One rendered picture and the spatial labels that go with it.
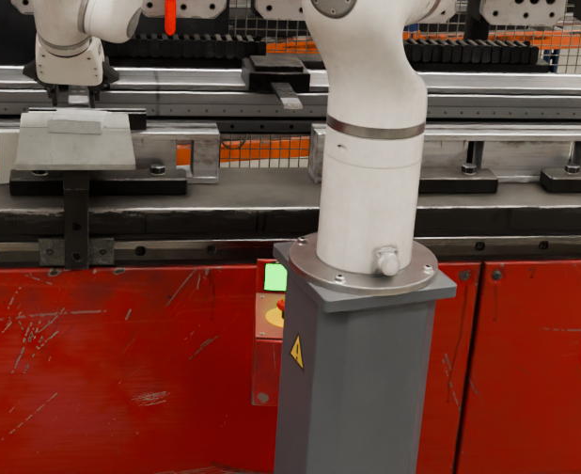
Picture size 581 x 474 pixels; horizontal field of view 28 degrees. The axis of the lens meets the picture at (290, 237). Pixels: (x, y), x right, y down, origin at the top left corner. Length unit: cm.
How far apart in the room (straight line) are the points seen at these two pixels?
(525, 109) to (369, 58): 119
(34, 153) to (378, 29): 74
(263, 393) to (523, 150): 72
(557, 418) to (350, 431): 91
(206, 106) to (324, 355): 97
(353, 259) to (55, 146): 63
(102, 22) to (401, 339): 61
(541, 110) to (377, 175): 115
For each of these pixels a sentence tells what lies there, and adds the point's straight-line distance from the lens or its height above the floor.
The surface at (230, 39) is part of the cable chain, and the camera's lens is 246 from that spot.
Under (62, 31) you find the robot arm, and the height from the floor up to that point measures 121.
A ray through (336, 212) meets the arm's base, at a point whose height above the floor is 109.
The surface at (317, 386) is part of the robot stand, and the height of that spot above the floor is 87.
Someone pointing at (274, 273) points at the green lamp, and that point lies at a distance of 190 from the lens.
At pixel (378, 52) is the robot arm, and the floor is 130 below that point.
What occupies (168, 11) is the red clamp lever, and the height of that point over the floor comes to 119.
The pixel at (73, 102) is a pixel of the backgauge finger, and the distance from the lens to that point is 212.
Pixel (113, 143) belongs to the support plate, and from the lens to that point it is 191.
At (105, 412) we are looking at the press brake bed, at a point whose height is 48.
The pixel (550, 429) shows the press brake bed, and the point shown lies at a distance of 238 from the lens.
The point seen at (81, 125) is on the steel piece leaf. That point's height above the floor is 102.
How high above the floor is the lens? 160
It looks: 23 degrees down
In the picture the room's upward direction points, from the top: 4 degrees clockwise
